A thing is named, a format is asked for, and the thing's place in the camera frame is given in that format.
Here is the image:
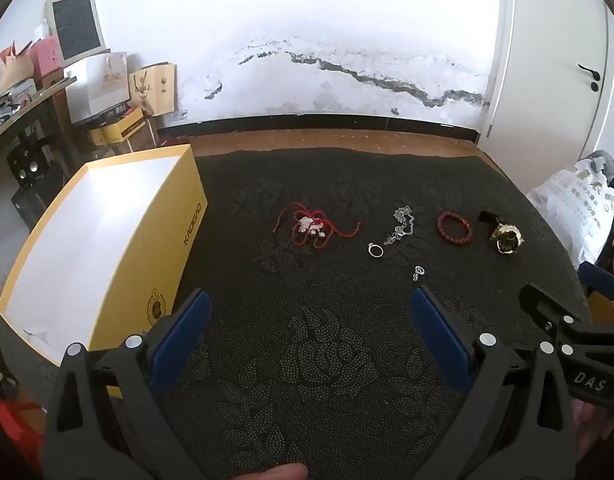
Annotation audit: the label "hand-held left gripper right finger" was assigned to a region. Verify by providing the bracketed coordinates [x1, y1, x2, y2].
[409, 285, 578, 480]

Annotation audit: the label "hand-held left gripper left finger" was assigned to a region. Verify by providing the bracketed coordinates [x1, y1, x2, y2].
[41, 287, 213, 480]

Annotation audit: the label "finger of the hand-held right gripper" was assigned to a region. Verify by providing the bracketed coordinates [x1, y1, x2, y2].
[578, 260, 614, 306]
[519, 284, 614, 356]

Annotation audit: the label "gold watch black strap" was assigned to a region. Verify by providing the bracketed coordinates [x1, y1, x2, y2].
[478, 210, 525, 256]

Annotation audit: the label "dark red bead bracelet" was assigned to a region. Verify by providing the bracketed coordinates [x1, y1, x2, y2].
[436, 211, 472, 245]

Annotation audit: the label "yellow box with white inside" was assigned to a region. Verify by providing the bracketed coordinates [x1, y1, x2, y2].
[0, 144, 208, 403]

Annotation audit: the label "red string bracelet silver charms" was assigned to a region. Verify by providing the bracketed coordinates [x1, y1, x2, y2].
[272, 202, 363, 252]

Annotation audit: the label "person's left hand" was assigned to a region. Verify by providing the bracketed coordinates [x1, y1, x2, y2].
[254, 461, 310, 480]

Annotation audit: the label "white plastic bag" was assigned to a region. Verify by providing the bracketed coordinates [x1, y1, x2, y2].
[527, 152, 614, 267]

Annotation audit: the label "black computer tower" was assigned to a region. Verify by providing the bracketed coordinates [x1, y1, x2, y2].
[11, 165, 70, 231]

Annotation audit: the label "red plastic object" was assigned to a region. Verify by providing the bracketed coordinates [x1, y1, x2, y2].
[0, 395, 44, 480]

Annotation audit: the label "flat yellow box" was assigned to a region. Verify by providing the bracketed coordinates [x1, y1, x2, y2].
[90, 110, 150, 147]

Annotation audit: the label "white door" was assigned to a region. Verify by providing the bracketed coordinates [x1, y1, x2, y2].
[484, 0, 614, 161]

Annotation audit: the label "black speaker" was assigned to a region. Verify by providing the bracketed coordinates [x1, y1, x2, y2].
[7, 135, 55, 186]

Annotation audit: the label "brown paper bag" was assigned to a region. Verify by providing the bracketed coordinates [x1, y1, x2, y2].
[128, 62, 178, 117]

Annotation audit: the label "white paper bag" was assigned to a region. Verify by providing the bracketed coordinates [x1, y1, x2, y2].
[64, 51, 133, 126]

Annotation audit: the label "dark desk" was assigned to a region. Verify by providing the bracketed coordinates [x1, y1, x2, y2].
[0, 76, 78, 163]

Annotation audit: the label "pink box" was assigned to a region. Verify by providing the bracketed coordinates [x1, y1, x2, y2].
[30, 37, 64, 81]

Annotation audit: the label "white framed dark board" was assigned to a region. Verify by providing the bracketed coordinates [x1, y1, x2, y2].
[46, 0, 108, 67]

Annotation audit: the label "silver chain necklace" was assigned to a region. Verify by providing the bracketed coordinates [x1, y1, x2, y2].
[384, 205, 416, 247]

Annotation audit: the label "black door handle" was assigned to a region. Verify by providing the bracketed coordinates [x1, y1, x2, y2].
[578, 64, 606, 92]

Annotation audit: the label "cable clutter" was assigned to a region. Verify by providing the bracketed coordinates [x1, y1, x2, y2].
[0, 92, 24, 128]

